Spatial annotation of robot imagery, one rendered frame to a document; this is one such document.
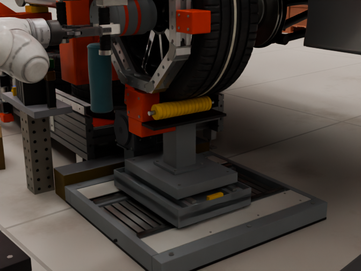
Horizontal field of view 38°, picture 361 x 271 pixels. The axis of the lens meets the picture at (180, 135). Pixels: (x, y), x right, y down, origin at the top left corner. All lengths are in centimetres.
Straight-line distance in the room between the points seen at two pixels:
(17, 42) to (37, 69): 8
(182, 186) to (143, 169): 24
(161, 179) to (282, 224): 50
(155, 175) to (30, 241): 55
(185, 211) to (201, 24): 70
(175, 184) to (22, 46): 89
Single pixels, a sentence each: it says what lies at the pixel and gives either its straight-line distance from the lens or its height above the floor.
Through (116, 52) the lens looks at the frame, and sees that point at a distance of 214.
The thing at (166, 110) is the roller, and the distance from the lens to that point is 192.
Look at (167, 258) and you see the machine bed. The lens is 183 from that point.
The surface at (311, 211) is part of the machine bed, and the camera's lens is 223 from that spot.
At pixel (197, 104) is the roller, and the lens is 200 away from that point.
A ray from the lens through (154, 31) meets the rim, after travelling 205.
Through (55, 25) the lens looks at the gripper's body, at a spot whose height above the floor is 85.
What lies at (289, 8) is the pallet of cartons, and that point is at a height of 38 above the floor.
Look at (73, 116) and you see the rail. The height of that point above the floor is 32.
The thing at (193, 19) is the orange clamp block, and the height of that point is 86.
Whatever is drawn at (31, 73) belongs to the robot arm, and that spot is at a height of 76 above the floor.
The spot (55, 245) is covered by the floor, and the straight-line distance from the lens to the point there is 212.
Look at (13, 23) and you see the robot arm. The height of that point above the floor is 87.
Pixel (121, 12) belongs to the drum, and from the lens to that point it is 186.
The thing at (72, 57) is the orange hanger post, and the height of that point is 64.
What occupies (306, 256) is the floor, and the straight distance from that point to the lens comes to 204.
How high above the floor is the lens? 102
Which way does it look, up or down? 18 degrees down
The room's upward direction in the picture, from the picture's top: straight up
